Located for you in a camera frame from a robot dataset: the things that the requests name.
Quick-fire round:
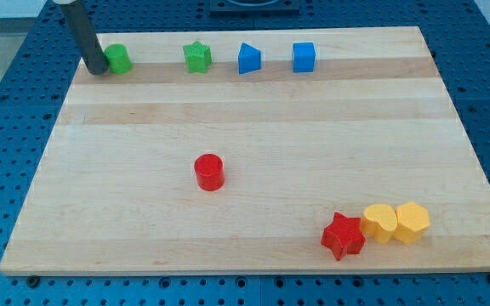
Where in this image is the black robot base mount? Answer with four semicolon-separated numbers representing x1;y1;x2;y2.
208;0;301;16

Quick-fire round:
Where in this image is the light wooden board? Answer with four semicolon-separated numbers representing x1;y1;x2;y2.
0;26;490;276

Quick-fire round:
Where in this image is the blue perforated table mat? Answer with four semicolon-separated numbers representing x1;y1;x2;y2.
0;1;490;305

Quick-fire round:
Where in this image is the yellow heart block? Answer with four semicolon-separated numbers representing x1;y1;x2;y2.
360;203;397;244

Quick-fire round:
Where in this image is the yellow hexagon block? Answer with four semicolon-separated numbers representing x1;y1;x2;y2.
393;201;430;244

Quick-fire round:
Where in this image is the green cylinder block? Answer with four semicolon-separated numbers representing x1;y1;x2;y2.
104;43;133;75

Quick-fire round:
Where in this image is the red star block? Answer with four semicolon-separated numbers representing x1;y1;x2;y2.
321;212;366;261

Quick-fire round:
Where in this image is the green star block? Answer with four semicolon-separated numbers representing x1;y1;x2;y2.
183;41;213;73

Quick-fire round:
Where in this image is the blue cube block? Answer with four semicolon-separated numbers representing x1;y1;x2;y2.
293;42;316;73

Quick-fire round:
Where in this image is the blue triangular prism block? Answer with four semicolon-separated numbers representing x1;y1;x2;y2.
238;42;261;74

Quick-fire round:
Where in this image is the red cylinder block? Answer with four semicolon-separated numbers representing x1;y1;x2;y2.
194;153;225;191

